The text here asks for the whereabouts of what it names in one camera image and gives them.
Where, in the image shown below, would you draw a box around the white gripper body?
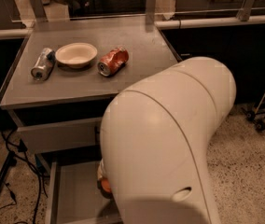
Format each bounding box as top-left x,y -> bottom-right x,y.
97,161 -> 105,181

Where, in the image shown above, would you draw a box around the black floor cables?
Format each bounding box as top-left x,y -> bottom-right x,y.
0,129 -> 49,224

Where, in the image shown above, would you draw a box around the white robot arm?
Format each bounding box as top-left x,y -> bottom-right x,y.
100,57 -> 236,224

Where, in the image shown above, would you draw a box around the orange fruit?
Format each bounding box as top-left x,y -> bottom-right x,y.
101,178 -> 111,193

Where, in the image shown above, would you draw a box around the open lower drawer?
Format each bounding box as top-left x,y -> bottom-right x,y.
45,161 -> 123,224

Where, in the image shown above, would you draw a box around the upper closed drawer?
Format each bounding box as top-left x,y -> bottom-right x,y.
18,118 -> 102,154

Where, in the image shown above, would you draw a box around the crushed orange soda can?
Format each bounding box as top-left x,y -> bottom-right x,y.
97,47 -> 129,77

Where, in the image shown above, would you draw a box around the white bowl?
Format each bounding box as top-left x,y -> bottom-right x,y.
55,43 -> 98,69

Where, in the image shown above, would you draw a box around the grey drawer cabinet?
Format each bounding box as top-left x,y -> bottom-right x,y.
0,15 -> 183,224

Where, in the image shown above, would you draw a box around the silver soda can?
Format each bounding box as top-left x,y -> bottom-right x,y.
31,48 -> 56,81

